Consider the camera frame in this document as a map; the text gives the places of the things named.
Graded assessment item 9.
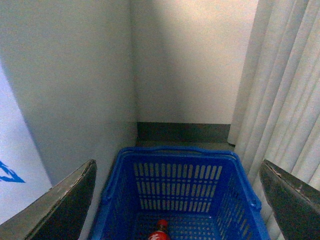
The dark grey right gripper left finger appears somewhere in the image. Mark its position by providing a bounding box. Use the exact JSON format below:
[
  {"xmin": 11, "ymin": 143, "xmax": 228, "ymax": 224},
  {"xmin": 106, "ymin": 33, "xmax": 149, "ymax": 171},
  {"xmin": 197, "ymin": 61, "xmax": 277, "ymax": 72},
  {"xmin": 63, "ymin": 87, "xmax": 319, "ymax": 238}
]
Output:
[{"xmin": 0, "ymin": 159, "xmax": 97, "ymax": 240}]

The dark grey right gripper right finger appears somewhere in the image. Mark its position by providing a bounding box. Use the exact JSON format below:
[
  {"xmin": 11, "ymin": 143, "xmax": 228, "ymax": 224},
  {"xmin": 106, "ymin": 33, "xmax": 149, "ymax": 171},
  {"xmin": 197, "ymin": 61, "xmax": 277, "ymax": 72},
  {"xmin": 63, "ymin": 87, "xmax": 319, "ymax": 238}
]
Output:
[{"xmin": 259, "ymin": 159, "xmax": 320, "ymax": 240}]

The red labelled tea bottle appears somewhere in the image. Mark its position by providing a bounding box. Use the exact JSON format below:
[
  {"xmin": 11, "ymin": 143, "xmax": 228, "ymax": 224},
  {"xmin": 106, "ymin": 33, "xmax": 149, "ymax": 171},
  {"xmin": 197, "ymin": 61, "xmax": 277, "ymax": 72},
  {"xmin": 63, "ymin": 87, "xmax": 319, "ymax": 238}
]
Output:
[{"xmin": 147, "ymin": 219, "xmax": 171, "ymax": 240}]

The white pleated curtain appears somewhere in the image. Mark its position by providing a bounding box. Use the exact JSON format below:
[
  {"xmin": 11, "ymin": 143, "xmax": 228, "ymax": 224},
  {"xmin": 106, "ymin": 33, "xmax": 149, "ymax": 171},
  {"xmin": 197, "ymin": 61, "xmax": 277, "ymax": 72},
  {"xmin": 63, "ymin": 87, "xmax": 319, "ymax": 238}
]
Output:
[{"xmin": 227, "ymin": 0, "xmax": 320, "ymax": 240}]

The blue plastic shopping basket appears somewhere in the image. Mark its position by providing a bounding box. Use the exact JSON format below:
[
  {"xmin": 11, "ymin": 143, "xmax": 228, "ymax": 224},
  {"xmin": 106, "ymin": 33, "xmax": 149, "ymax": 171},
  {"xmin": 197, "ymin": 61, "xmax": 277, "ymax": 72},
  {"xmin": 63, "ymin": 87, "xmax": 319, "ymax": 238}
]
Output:
[{"xmin": 89, "ymin": 146, "xmax": 270, "ymax": 240}]

